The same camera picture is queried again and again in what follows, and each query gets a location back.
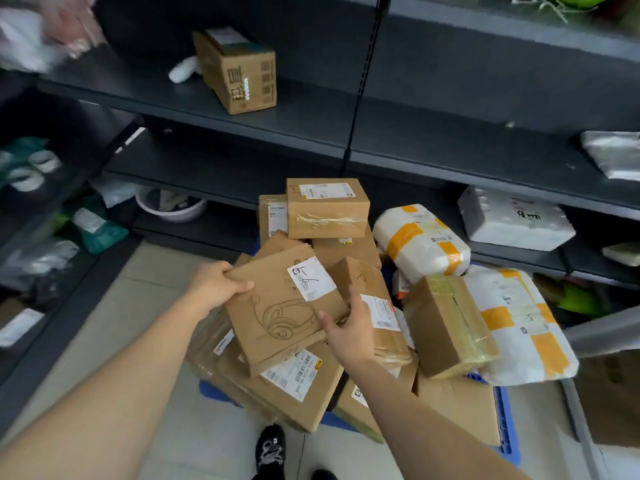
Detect dark parcel with white label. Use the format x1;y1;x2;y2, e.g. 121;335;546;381
0;297;47;350

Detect white plastic basin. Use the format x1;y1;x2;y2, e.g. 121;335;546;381
134;185;209;224

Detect person's right hand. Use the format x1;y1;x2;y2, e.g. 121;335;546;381
317;287;377;368

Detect pale flat box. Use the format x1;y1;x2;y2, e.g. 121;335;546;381
602;242;640;268

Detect pink and white plastic bag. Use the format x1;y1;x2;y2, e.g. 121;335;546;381
0;0;107;74

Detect headphone drawing cardboard box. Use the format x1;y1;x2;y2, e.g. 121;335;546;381
223;243;351;378

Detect clear plastic bag parcels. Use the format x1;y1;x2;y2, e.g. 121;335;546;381
0;239;81;291

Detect bright green package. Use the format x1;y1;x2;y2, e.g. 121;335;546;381
556;282;607;318

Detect white foam box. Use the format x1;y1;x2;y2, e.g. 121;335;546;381
457;185;577;252

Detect green plant items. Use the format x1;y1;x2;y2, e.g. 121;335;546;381
511;0;640;23

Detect pile of brown cardboard parcels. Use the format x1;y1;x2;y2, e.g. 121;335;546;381
186;178;502;448

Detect person's left hand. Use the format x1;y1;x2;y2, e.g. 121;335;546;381
182;261;255;321

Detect person's left forearm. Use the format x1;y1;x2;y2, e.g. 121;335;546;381
0;294;201;480

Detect white plastic bag parcel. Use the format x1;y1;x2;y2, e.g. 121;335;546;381
580;130;640;182

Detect large brown cardboard box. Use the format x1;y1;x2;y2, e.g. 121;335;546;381
574;349;640;449

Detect white soft mailer bag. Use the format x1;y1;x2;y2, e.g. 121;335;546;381
91;177;139;209

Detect white parcel with orange tape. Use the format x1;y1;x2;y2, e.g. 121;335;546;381
372;204;471;285
462;267;580;387

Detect person's right forearm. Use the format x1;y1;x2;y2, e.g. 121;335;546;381
344;360;532;480

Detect blue plastic pallet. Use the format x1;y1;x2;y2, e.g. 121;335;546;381
199;240;522;466

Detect grey metal rack frame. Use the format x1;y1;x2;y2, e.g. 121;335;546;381
559;305;640;480

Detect dark grey side shelving unit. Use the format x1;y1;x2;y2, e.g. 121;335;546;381
0;70;147;438

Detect dark grey metal shelving unit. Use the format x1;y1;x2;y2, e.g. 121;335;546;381
37;0;640;291

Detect teal plastic bag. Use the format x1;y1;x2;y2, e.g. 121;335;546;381
0;137;52;188

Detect person's black left shoe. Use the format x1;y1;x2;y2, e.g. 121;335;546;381
254;424;287;480

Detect small white wrapped item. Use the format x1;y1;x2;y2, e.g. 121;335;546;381
168;57;202;85

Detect printed cardboard carton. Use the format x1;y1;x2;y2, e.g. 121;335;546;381
192;28;278;116

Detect green plastic bag parcel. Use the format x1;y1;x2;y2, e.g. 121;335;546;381
69;207;130;255

